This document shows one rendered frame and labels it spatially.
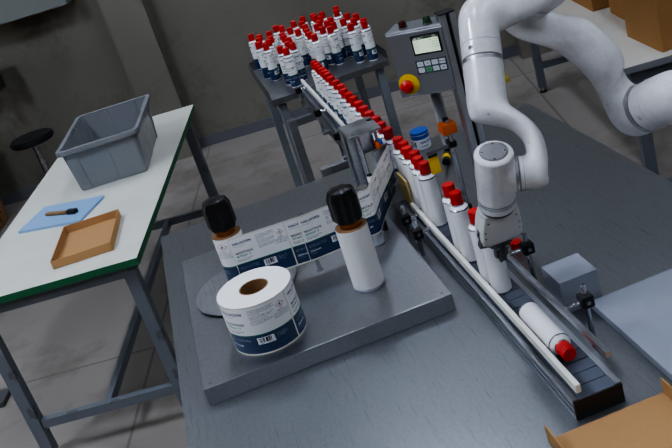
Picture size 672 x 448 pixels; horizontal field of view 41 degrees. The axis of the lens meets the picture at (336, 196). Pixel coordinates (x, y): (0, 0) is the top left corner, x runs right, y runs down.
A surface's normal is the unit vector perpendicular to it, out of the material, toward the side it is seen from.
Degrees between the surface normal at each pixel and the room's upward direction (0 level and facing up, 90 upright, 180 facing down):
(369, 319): 0
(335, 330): 0
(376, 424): 0
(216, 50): 90
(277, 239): 90
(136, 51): 90
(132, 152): 95
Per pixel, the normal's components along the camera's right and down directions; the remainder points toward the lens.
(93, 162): 0.12, 0.45
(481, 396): -0.28, -0.88
